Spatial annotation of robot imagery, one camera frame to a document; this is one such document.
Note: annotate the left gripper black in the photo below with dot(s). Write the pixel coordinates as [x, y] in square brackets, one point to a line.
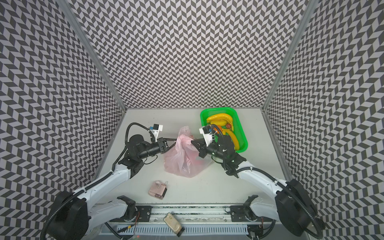
[164, 145]

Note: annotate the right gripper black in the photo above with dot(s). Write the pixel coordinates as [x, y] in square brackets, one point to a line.
[204, 147]

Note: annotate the orange fake fruit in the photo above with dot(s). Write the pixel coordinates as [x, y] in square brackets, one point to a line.
[218, 129]

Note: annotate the pink plastic bag fruit print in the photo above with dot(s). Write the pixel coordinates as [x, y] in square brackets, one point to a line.
[183, 159]

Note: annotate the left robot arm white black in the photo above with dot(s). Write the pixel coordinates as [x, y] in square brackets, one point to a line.
[74, 214]

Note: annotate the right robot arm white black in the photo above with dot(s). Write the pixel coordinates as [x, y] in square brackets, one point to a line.
[292, 205]

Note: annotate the yellow fake banana bunch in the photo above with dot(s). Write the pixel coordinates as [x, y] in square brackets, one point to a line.
[222, 120]

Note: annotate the green plastic basket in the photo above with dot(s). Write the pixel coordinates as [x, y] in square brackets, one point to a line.
[238, 129]

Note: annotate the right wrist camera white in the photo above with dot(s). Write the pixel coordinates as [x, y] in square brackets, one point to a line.
[208, 134]

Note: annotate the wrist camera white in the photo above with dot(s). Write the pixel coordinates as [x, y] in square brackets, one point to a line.
[208, 134]
[156, 129]

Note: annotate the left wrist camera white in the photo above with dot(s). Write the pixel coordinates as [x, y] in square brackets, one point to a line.
[156, 129]

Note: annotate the aluminium rail base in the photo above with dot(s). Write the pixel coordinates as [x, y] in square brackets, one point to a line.
[195, 220]

